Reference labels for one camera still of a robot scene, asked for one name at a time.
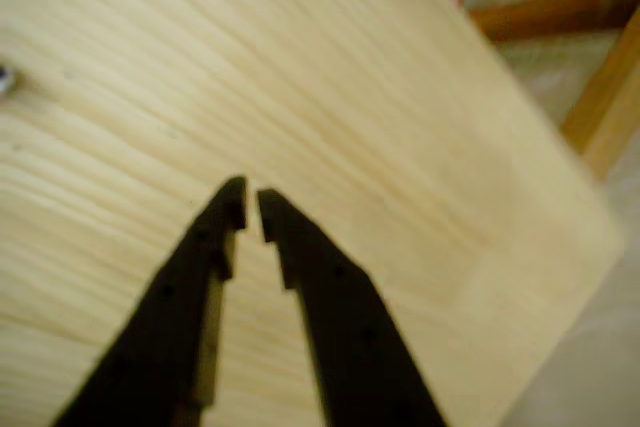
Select candy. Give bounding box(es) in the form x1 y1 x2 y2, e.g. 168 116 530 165
0 62 22 98

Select brown wooden frame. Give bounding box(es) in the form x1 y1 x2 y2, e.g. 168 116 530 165
468 0 640 183

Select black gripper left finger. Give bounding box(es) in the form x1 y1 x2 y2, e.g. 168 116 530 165
49 174 250 427

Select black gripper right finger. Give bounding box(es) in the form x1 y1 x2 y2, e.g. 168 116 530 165
255 188 449 427

